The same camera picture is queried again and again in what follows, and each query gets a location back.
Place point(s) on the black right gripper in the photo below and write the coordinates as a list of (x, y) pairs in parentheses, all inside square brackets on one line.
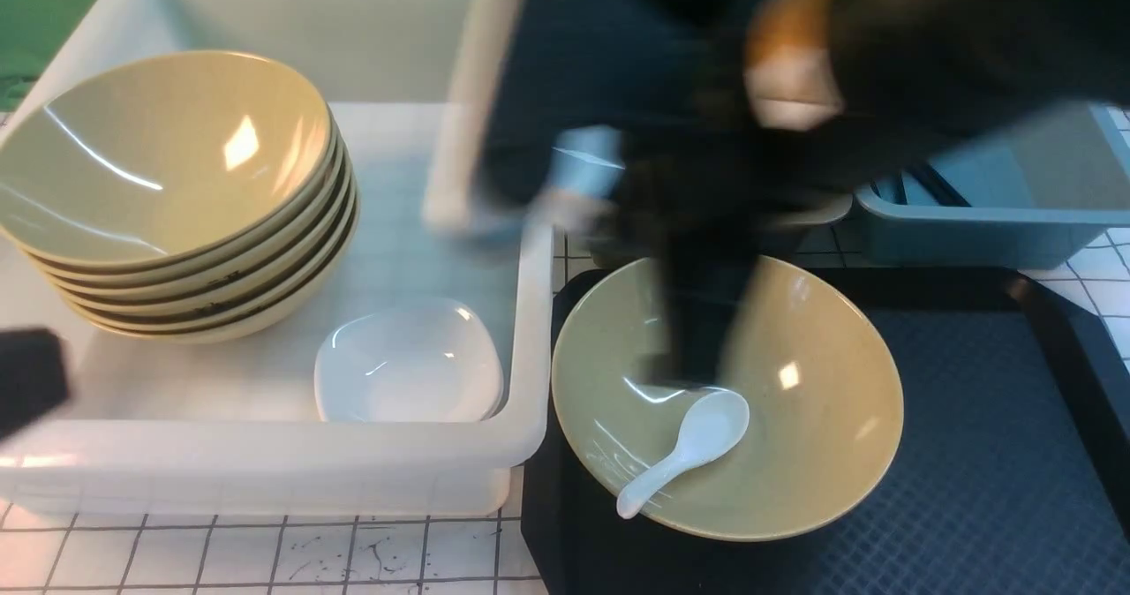
[(706, 190)]

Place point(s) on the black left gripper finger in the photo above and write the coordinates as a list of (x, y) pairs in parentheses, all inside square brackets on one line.
[(34, 378)]

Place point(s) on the white ceramic soup spoon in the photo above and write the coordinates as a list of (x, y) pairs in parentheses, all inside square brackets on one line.
[(710, 428)]

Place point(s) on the yellow noodle bowl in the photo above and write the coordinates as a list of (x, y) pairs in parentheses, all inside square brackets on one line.
[(826, 405)]

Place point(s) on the bottom stacked yellow bowl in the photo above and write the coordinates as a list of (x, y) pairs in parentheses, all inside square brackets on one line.
[(261, 312)]

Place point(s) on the stacked yellow bowl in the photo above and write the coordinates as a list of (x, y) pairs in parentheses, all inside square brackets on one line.
[(177, 305), (230, 270), (261, 289), (261, 312), (160, 158), (134, 277)]

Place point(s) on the top stacked yellow bowl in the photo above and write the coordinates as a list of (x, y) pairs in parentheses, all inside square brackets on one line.
[(160, 158)]

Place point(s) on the white dish in tub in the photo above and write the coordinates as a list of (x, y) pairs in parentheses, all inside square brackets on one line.
[(407, 400)]

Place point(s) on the blue plastic bin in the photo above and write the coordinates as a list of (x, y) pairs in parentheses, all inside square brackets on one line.
[(1038, 194)]

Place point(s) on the large white plastic tub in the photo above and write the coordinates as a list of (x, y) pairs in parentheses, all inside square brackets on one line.
[(232, 429)]

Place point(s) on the black plastic tray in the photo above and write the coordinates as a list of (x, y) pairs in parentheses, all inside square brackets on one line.
[(1011, 477)]

